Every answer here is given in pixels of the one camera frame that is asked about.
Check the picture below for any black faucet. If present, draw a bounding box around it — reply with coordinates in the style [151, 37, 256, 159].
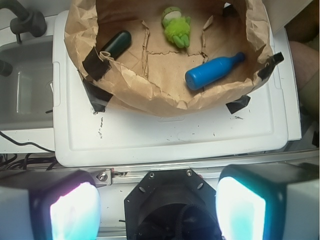
[0, 0, 47, 44]

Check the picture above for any black tape lower right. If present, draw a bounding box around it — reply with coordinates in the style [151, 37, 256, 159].
[226, 95, 251, 114]

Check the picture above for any gripper right finger pad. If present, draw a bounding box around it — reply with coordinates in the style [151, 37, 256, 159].
[215, 162, 320, 240]

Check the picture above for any aluminium rail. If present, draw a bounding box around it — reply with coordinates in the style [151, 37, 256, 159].
[91, 148, 320, 186]

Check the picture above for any brown paper bag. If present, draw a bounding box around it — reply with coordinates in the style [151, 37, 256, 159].
[64, 0, 272, 117]

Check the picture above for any green plush toy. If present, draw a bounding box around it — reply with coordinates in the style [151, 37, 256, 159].
[161, 6, 191, 49]

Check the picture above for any grey sink basin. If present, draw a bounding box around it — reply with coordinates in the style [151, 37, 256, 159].
[0, 36, 53, 131]

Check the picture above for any white plastic lid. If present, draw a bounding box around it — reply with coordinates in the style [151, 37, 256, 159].
[52, 11, 289, 167]

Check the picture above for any gripper left finger pad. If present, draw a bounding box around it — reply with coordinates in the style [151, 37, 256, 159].
[0, 170, 101, 240]

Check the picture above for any black cable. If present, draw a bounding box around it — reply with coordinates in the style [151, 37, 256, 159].
[0, 129, 56, 154]

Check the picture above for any black tape piece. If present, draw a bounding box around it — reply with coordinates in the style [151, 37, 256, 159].
[82, 46, 111, 82]
[257, 52, 284, 81]

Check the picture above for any black tape piece left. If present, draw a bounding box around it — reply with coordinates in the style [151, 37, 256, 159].
[82, 46, 111, 82]

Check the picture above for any black octagonal mount plate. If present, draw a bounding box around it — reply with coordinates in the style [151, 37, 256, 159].
[124, 169, 223, 240]

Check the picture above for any black tape piece right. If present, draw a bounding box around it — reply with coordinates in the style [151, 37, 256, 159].
[257, 52, 284, 81]

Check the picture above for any black tape lower left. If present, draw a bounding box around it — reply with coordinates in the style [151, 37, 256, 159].
[82, 79, 113, 113]

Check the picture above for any blue plastic bottle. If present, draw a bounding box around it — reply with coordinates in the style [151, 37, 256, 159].
[185, 52, 245, 91]

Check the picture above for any dark green bottle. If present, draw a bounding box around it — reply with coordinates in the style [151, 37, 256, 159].
[100, 30, 132, 59]

